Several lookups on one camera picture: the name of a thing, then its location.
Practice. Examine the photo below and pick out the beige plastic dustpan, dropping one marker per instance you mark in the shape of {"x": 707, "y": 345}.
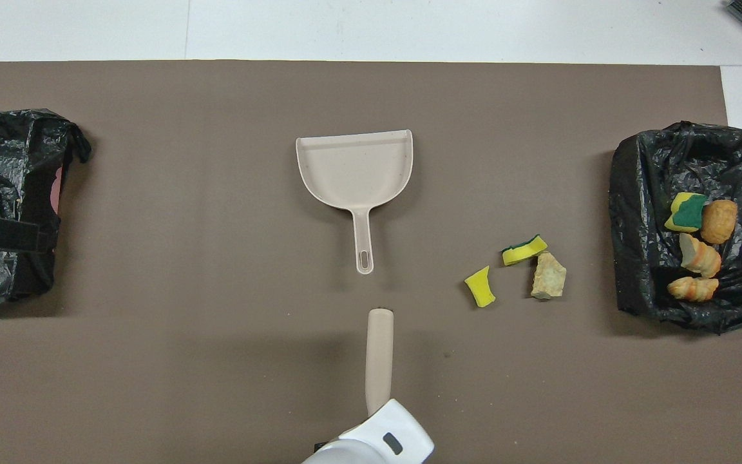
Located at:
{"x": 355, "y": 167}

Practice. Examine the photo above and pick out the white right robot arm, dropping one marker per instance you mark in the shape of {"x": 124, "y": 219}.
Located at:
{"x": 377, "y": 444}

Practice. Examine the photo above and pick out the pink plastic bin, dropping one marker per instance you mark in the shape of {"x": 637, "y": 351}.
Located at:
{"x": 55, "y": 190}

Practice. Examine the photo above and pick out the brown bread roll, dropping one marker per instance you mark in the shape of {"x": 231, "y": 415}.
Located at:
{"x": 719, "y": 221}

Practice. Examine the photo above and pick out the brown table mat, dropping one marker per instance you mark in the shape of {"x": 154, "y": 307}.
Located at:
{"x": 216, "y": 354}

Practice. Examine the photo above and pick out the yellow sponge wedge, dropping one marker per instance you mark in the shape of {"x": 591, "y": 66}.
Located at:
{"x": 480, "y": 289}

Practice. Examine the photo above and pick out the beige brush black bristles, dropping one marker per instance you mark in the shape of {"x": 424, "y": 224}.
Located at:
{"x": 379, "y": 361}

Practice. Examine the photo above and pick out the yellow green sponge piece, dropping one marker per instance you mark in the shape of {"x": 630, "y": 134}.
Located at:
{"x": 525, "y": 252}
{"x": 686, "y": 212}

